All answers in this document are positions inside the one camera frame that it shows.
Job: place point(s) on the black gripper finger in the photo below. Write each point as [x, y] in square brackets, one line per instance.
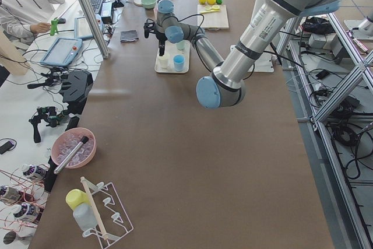
[162, 46]

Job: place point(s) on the green cup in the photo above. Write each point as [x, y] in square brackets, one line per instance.
[180, 45]

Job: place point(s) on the cream white cup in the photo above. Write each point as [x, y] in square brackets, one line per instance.
[163, 60]

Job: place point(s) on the blue cup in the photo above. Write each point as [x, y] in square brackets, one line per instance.
[178, 61]

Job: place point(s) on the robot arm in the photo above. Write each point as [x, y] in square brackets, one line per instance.
[225, 87]

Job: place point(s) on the cream rabbit tray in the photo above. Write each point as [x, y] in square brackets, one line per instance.
[172, 51]

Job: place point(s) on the green bowl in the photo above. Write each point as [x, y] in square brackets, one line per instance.
[149, 4]

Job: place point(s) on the grey folded cloth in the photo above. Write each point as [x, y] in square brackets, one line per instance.
[128, 36]

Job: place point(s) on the yellow plastic knife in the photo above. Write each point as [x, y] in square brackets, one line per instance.
[208, 11]

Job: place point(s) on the bamboo cutting board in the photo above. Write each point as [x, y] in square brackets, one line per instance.
[213, 21]

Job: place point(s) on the lower lemon slice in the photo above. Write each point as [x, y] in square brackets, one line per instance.
[215, 7]

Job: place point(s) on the blue teach pendant far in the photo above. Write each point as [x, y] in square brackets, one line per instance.
[82, 29]

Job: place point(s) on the blue teach pendant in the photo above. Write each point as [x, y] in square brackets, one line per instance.
[62, 52]
[82, 29]

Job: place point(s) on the blue teach pendant near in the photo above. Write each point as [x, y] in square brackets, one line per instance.
[62, 52]

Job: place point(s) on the green clamp tool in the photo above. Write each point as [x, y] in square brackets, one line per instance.
[54, 26]

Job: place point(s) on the seated person in hoodie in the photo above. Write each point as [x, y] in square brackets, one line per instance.
[25, 19]

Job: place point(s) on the pink bucket with ice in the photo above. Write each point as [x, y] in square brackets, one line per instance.
[69, 140]

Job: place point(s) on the yellow cup on rack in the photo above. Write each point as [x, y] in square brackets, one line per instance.
[76, 197]

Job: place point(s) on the plastic bottle upper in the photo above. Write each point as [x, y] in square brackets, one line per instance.
[34, 172]

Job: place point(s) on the grey cup on rack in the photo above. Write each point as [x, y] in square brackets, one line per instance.
[84, 217]

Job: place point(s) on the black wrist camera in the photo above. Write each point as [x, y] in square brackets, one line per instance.
[149, 27]

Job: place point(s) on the aluminium frame post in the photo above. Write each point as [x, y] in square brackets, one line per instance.
[96, 32]

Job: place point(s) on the metal scoop handle in bucket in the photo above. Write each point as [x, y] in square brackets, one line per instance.
[70, 156]

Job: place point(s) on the wooden rack handle stick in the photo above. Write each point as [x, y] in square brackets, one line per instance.
[85, 184]

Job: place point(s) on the white wire cup rack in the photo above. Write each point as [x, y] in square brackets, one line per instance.
[113, 214]

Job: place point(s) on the aluminium truss frame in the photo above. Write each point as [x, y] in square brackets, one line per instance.
[333, 83]

